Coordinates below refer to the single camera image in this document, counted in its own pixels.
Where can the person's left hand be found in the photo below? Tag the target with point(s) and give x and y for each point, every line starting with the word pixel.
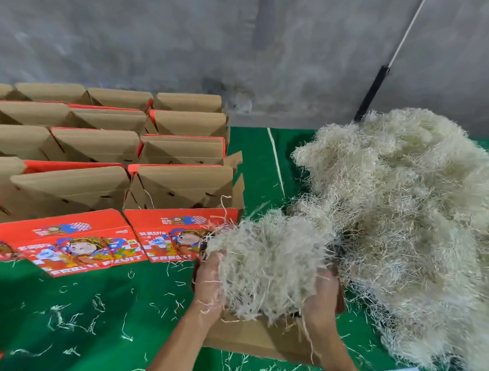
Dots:
pixel 206 294

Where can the handful of shredded filler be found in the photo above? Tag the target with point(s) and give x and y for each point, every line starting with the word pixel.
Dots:
pixel 268 257

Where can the person's right hand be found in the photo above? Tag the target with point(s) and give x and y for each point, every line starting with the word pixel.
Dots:
pixel 321 308

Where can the white pole with black grip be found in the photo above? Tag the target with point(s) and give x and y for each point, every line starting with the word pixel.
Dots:
pixel 372 92

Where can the pile of shredded paper filler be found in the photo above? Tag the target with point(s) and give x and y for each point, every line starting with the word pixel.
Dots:
pixel 427 223

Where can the group of red fruit boxes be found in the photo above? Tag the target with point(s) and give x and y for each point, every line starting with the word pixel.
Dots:
pixel 79 141

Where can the person's left forearm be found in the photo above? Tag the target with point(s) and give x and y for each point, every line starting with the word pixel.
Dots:
pixel 181 351

